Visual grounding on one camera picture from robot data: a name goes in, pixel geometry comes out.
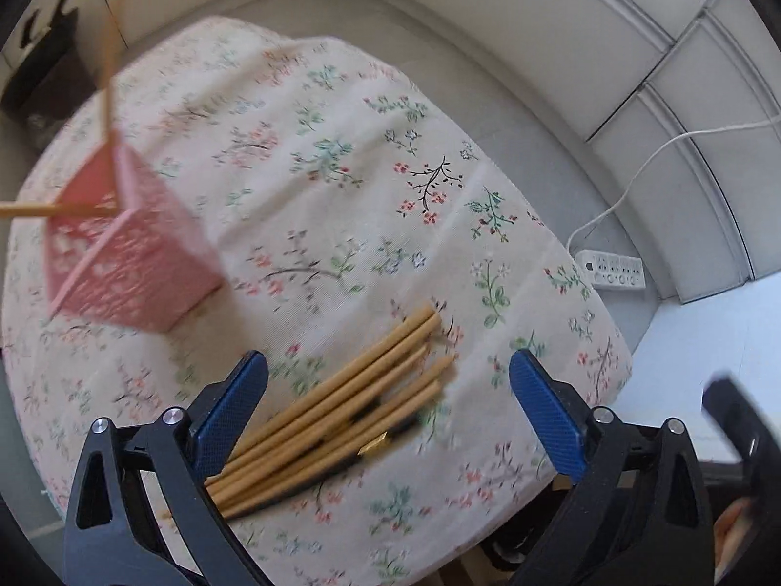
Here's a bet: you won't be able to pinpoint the black gold-banded chopstick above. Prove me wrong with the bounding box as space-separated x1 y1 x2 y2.
318 413 417 478

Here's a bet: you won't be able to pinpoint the person's hand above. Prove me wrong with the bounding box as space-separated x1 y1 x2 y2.
714 498 753 584

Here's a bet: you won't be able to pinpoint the black wok with lid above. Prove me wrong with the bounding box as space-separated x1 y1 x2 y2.
9 0 78 56

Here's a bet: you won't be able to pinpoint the white power strip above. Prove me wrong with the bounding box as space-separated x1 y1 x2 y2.
575 250 646 291

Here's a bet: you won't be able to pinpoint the pink perforated utensil basket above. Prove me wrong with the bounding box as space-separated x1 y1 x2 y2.
43 140 225 334

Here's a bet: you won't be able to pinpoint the white kitchen cabinets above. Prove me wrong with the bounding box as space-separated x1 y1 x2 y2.
119 0 780 302

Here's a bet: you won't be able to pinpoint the white power cable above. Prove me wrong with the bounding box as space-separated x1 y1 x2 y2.
565 114 781 254

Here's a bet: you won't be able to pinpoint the floral tablecloth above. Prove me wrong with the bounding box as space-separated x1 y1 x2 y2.
2 17 632 585

